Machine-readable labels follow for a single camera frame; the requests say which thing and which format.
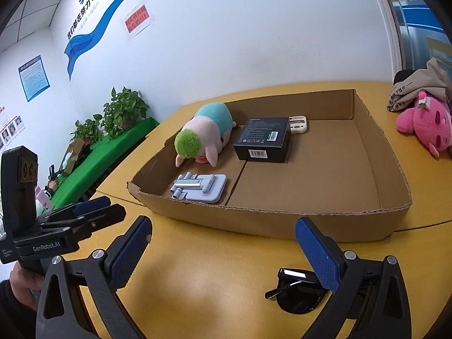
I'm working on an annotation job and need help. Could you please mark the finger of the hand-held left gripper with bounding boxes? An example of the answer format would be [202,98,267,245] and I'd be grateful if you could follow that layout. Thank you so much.
[72,196,112,218]
[78,204,127,241]

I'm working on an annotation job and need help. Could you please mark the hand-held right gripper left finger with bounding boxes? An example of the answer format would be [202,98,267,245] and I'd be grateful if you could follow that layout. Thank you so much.
[35,215,153,339]

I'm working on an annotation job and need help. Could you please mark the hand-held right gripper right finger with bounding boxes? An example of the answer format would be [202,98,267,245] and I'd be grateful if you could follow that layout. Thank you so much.
[295,216,419,339]

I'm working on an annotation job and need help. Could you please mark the black sunglasses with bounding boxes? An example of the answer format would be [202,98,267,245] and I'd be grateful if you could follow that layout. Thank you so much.
[265,268,371,314]

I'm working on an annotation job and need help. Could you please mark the cardboard box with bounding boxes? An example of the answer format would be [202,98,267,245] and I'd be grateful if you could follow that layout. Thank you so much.
[127,89,413,242]

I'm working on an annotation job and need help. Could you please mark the grey folding phone stand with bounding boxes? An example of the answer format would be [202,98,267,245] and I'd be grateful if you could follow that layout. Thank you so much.
[169,171,229,204]

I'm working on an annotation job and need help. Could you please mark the black product box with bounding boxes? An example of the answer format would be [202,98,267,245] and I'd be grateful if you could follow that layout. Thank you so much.
[233,116,292,163]

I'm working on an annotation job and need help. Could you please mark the cream handheld gadget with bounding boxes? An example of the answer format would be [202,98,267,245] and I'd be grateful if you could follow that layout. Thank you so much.
[288,115,309,135]

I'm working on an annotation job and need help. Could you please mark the pig plush toy teal shirt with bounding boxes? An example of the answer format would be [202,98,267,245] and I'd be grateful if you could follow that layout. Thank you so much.
[174,103,236,168]

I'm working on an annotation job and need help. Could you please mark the person's left forearm dark sleeve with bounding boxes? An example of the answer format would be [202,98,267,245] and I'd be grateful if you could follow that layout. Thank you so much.
[0,279,39,339]

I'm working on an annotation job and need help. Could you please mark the yellow wooden desktop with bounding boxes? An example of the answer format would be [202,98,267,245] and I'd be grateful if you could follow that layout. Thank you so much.
[95,81,452,339]

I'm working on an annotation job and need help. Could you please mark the person's left hand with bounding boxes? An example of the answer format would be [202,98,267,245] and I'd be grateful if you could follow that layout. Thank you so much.
[9,264,45,313]

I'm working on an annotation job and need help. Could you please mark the green table cloth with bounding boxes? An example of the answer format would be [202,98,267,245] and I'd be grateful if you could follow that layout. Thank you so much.
[52,116,161,210]

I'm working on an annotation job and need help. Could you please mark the brown cardboard item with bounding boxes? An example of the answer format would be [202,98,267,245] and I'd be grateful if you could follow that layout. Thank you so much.
[59,138,86,176]

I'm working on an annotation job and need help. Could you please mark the small potted green plant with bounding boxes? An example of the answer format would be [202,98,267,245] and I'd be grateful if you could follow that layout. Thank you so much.
[70,115,104,146]

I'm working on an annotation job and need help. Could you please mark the large potted green plant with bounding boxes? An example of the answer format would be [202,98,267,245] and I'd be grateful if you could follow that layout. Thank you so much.
[101,86,151,140]

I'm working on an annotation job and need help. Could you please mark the pink plush toy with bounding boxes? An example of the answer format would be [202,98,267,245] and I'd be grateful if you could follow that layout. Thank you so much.
[395,92,452,158]

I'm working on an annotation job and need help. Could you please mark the dark cloth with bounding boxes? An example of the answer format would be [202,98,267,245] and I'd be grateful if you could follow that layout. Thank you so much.
[393,69,414,86]

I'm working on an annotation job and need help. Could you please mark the beige printed cloth bag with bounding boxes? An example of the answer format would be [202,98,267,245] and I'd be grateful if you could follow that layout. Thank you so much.
[388,58,452,114]

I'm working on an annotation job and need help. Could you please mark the glass door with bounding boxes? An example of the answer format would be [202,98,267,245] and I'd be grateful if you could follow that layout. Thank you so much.
[384,0,452,72]

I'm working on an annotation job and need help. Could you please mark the wall photo board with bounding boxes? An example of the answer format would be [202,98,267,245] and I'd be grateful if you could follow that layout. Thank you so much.
[0,106,26,151]

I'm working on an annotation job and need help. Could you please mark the blue framed wall poster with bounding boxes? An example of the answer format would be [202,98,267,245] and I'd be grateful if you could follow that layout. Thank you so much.
[18,55,51,103]

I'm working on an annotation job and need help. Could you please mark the blue wall banner lettering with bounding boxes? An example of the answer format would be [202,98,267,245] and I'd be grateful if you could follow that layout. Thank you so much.
[64,0,173,82]

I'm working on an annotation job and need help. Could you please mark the red wall notice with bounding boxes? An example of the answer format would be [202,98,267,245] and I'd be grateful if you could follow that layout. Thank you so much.
[122,3,151,36]

